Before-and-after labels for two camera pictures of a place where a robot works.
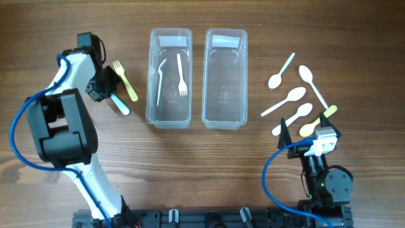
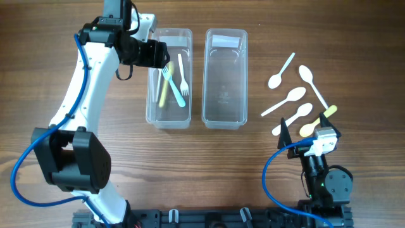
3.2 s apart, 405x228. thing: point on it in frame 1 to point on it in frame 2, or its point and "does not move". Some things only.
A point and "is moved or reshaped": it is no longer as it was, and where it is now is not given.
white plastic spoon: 303,110 does not move
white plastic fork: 161,78 is moved or reshaped
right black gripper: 285,139 does not move
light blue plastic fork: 121,106 to 168,77
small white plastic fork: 182,86 does not move
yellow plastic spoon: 309,129 does not move
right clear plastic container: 224,100 does not move
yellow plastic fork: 119,69 to 170,66
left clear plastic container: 169,83 does not move
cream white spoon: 295,94 does not move
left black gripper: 100,95 to 156,57
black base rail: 309,214 does not move
